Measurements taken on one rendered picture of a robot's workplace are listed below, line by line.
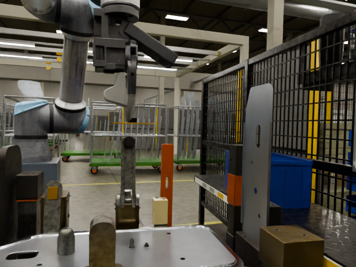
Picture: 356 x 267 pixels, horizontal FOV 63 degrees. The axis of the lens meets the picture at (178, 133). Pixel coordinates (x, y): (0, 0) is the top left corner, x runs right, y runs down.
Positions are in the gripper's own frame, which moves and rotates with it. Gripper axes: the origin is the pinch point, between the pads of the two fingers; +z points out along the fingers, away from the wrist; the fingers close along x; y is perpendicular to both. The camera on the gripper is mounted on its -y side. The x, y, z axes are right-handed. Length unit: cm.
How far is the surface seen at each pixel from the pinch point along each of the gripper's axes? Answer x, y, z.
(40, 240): -6.8, 18.6, 26.5
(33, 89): -635, 159, -70
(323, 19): -21, -62, -31
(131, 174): -15.0, -1.2, 14.7
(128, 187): -14.5, -0.3, 17.8
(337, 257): 17.7, -33.3, 24.6
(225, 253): 6.2, -17.6, 27.3
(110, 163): -671, -5, 101
